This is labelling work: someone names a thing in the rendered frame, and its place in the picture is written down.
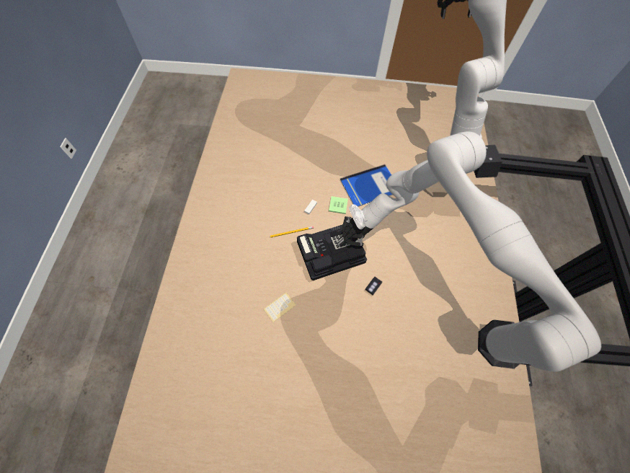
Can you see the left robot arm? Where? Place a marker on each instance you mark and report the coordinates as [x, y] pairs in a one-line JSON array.
[[553, 343]]

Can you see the black telephone handset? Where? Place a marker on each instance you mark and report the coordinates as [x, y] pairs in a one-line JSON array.
[[329, 261]]

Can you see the green sticky note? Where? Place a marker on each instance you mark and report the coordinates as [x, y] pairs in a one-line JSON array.
[[338, 205]]

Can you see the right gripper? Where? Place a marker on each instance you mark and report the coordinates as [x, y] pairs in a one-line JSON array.
[[444, 4]]

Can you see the black desk phone body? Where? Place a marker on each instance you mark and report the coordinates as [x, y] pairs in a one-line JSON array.
[[322, 243]]

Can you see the blue notebook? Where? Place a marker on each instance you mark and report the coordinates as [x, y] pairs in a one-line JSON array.
[[363, 187]]

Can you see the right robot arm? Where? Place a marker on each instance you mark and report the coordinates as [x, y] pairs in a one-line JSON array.
[[482, 74]]

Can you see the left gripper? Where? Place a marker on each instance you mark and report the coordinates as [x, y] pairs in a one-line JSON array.
[[352, 231]]

